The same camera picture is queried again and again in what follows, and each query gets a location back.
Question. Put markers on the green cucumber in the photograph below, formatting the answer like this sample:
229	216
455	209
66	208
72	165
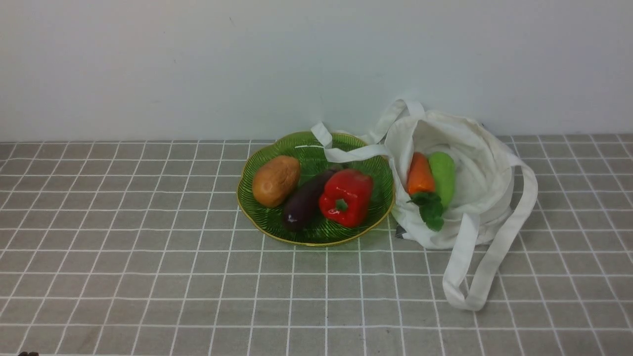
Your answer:
443	170

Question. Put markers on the brown potato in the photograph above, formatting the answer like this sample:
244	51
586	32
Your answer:
275	180

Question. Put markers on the white cloth tote bag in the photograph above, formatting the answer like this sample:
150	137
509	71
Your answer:
494	196

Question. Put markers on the orange carrot with leaves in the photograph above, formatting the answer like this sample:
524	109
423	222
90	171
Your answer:
421	188

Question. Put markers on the dark purple eggplant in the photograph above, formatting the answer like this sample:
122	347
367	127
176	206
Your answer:
302	206

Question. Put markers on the red bell pepper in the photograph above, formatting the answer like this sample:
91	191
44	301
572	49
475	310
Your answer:
346	198

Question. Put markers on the grey checked tablecloth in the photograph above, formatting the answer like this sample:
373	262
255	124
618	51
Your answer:
139	248

